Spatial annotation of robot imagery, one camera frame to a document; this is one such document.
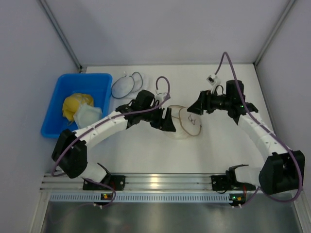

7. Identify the yellow bra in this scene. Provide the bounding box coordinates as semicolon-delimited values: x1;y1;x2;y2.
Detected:
62;93;94;122

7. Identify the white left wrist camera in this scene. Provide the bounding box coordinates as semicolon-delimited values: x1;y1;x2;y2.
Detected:
155;89;171;105

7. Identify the perforated cable tray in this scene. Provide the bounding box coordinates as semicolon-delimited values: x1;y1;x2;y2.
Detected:
50;192;236;203

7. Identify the aluminium front rail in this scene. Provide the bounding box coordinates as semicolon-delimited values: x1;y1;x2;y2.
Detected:
40;172;304;194

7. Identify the pale green bra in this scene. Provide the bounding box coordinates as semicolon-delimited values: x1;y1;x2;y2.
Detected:
73;103;103;129

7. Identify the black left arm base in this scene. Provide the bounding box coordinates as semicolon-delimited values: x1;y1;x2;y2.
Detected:
83;174;126;191

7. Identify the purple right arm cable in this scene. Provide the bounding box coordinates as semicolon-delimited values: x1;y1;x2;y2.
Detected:
213;51;304;208

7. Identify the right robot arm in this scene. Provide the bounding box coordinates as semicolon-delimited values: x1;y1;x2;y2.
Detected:
187;76;305;195

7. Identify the white mesh laundry bag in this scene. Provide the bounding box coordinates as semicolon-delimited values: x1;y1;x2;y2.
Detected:
111;71;151;100
164;105;202;140

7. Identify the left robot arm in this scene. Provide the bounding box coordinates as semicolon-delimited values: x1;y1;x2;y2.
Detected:
52;90;176;183

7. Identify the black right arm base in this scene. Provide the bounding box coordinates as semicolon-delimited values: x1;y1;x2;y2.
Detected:
211;175;243;192

